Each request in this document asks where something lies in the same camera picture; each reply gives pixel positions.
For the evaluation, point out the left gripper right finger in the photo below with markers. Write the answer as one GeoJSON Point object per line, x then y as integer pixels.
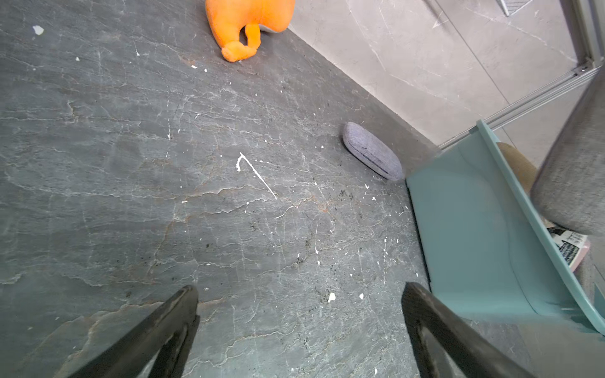
{"type": "Point", "coordinates": [439, 338]}

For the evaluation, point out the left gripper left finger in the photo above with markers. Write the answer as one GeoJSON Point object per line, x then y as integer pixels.
{"type": "Point", "coordinates": [164, 337]}

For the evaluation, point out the teal plastic storage box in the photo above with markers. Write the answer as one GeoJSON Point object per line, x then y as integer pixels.
{"type": "Point", "coordinates": [488, 254]}

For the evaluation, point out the newspaper case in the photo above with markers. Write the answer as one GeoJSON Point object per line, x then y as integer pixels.
{"type": "Point", "coordinates": [572, 245]}

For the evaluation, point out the tan fabric case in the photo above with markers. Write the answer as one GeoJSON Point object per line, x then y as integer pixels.
{"type": "Point", "coordinates": [524, 170]}

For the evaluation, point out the purple fabric case top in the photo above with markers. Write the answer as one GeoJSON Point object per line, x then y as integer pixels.
{"type": "Point", "coordinates": [372, 152]}

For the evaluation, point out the orange plush whale toy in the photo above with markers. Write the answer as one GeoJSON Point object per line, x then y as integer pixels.
{"type": "Point", "coordinates": [237, 24]}

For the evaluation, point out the white wire mesh basket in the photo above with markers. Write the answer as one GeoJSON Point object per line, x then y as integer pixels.
{"type": "Point", "coordinates": [511, 7]}

